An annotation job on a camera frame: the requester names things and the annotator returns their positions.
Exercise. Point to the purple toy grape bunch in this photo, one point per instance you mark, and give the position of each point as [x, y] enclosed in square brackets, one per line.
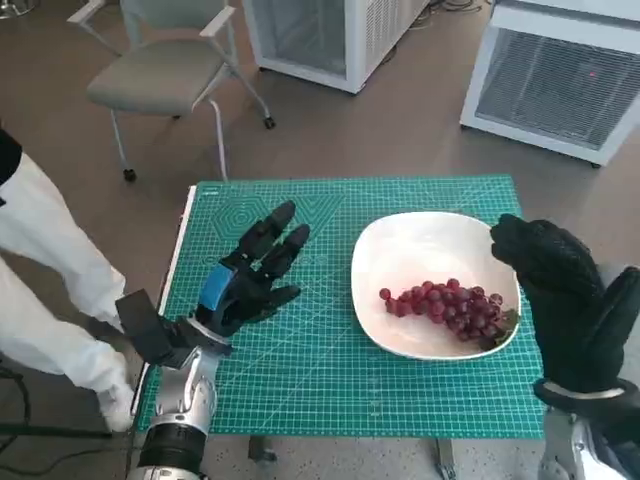
[450, 307]

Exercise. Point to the person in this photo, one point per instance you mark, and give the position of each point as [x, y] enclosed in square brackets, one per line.
[45, 260]

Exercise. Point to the green cutting mat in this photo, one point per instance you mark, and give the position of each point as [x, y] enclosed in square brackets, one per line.
[310, 375]

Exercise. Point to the black left hand blue tape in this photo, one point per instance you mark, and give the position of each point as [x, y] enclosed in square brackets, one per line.
[250, 280]

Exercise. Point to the white cabinet with mesh door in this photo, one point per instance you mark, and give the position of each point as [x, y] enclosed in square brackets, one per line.
[320, 35]
[545, 85]

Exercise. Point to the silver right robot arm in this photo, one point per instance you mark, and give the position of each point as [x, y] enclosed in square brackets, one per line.
[590, 440]

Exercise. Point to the black knitted gloved right hand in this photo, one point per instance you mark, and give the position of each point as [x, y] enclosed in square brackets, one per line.
[565, 300]

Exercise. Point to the grey chair white frame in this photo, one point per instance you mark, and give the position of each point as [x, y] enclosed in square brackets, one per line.
[155, 70]

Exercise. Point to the metal table bracket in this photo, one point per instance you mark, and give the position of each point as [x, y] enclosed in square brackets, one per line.
[262, 450]
[445, 460]

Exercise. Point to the white plate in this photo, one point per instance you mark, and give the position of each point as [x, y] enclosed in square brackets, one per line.
[415, 250]

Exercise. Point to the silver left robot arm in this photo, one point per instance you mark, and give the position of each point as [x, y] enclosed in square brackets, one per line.
[185, 400]

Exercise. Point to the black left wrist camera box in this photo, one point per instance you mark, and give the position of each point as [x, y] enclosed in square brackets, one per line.
[147, 330]

